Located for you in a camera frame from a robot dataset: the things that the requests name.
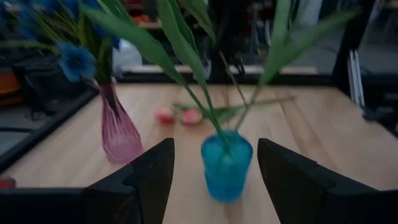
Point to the pink glass vase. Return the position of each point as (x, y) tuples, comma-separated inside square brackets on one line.
[(119, 137)]

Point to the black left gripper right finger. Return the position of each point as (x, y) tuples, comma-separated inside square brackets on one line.
[(304, 193)]

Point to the teal blue glass vase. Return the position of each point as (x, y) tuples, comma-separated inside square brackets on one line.
[(227, 168)]

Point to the pink artificial tulip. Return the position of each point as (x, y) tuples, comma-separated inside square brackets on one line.
[(164, 115), (191, 116)]

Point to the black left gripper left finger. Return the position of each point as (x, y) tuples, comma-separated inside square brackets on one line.
[(146, 186)]

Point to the blue artificial flower spray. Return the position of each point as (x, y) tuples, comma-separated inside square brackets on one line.
[(76, 60)]

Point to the red glass vase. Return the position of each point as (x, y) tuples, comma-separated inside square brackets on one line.
[(7, 183)]

